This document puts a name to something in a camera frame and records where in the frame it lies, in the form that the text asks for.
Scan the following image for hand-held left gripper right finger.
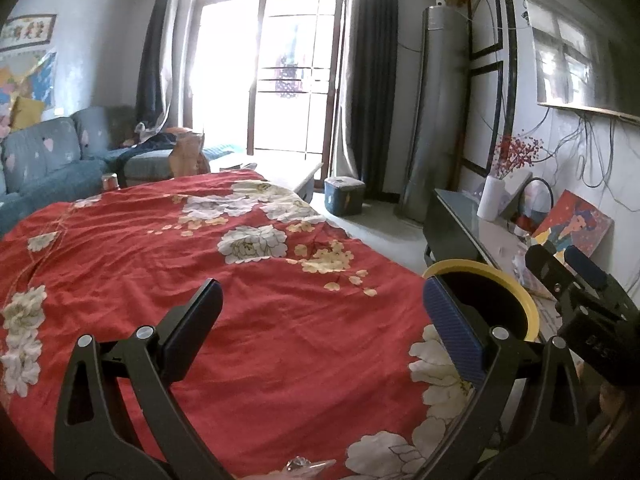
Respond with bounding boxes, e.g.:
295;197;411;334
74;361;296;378
415;277;589;480

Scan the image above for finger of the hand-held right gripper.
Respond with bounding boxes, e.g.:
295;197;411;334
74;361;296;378
566;245;639;307
524;243;592;312

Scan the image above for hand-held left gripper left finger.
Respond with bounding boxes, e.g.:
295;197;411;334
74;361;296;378
52;278;225;480

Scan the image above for yellow bin with black bag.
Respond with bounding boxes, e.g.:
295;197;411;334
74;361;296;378
422;258;542;344

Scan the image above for person's right hand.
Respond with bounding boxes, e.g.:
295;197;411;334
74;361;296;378
597;382;637;429

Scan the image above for clear bag of pastel items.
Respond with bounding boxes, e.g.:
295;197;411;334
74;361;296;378
511;254;542;297

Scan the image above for colourful figure painting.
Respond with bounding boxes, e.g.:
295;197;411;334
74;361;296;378
532;189;615;267

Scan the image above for red floral blanket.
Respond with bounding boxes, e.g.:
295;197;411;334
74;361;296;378
0;168;482;480

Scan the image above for white vase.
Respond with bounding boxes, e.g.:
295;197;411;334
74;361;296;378
476;175;504;221

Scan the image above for glass-topped television cabinet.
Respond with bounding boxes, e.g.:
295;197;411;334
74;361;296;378
423;188;577;343

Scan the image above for orange plush toy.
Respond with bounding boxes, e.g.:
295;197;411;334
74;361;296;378
168;132;209;179

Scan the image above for blue square stool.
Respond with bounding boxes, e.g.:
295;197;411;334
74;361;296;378
323;176;367;217

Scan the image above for white coffee table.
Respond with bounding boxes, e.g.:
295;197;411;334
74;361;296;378
219;157;324;202

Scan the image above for clear plastic wrapper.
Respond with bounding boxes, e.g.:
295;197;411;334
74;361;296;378
270;455;337;480

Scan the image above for dark clothes on sofa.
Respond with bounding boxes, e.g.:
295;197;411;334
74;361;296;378
132;119;192;147

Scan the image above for grey standing air conditioner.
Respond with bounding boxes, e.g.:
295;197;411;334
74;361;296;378
397;0;472;224

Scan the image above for blue patterned sofa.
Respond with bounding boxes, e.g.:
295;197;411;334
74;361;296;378
0;104;247;232

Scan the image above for dark grey curtain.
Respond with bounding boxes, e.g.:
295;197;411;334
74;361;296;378
331;0;402;197
134;0;202;132

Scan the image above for yellow pillow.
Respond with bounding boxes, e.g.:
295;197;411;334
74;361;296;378
9;94;47;132

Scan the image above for hanging laundry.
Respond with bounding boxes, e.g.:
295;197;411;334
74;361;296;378
271;24;307;99

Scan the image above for glass balcony door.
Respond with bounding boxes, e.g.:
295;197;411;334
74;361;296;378
184;0;352;162

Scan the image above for colourful country map poster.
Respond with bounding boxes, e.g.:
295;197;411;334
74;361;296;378
0;49;59;112

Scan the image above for framed calligraphy poster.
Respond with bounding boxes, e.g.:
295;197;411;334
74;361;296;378
0;13;59;54

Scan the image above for round black-handled basket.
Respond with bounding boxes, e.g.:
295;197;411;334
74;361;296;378
514;177;554;237

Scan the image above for hanging black cables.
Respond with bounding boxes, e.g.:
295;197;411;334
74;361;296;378
544;109;640;203

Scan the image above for wall-mounted television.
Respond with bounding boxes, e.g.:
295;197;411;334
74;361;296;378
519;0;640;124

